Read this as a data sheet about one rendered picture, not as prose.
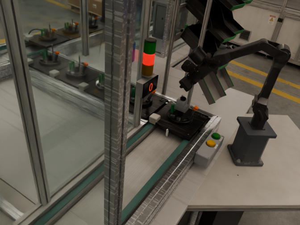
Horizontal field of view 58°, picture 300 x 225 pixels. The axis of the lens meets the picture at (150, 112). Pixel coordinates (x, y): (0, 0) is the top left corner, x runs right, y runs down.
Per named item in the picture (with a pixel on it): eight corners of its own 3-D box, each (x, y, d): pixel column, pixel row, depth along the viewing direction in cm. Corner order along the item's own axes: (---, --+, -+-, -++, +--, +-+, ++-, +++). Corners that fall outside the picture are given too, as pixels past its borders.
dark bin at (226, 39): (233, 39, 145) (243, 27, 140) (221, 43, 137) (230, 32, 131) (198, 4, 152) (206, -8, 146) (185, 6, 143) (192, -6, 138)
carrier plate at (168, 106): (207, 118, 151) (208, 115, 150) (189, 141, 134) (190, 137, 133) (170, 103, 161) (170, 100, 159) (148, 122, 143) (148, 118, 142)
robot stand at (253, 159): (263, 166, 137) (277, 135, 126) (235, 166, 136) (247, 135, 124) (252, 147, 149) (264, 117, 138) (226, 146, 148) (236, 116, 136)
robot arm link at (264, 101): (292, 45, 111) (276, 41, 113) (293, 51, 106) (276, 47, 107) (263, 109, 130) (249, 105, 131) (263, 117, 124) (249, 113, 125)
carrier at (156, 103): (168, 102, 161) (170, 83, 154) (145, 121, 144) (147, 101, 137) (134, 88, 171) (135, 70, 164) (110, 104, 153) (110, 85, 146)
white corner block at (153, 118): (160, 121, 145) (160, 115, 142) (155, 125, 141) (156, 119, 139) (152, 118, 147) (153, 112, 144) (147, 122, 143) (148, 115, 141)
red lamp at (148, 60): (156, 63, 119) (157, 52, 116) (149, 66, 115) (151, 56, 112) (146, 59, 120) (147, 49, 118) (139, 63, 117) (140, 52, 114)
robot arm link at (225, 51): (287, 52, 114) (281, 28, 110) (289, 59, 107) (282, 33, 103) (219, 72, 128) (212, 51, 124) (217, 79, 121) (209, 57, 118)
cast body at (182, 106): (188, 109, 143) (190, 98, 139) (184, 113, 140) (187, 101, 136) (174, 103, 147) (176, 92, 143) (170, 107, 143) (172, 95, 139)
